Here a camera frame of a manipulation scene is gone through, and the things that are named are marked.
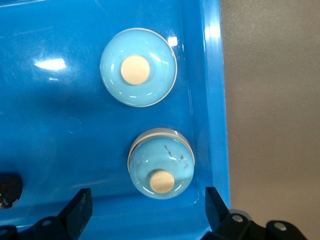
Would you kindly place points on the blue plastic tray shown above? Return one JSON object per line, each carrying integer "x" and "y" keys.
{"x": 62, "y": 150}

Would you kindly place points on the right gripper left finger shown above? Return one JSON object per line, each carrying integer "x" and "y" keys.
{"x": 75, "y": 212}

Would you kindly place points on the dark brown cylindrical capacitor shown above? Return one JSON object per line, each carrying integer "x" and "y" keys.
{"x": 11, "y": 190}

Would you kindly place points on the scratched blue call bell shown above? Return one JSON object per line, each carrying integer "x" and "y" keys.
{"x": 160, "y": 155}

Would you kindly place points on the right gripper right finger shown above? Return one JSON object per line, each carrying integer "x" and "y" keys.
{"x": 217, "y": 217}

